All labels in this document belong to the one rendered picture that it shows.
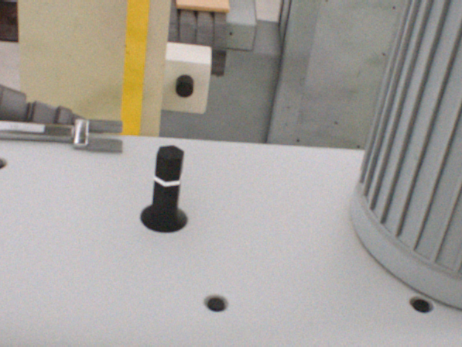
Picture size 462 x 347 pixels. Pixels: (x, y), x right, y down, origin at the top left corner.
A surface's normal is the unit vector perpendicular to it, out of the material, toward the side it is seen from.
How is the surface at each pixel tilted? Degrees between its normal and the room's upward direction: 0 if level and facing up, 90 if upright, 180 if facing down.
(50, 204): 0
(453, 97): 90
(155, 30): 90
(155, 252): 0
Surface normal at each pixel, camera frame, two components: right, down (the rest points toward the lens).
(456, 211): -0.53, 0.44
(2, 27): 0.12, -0.81
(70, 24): 0.07, 0.58
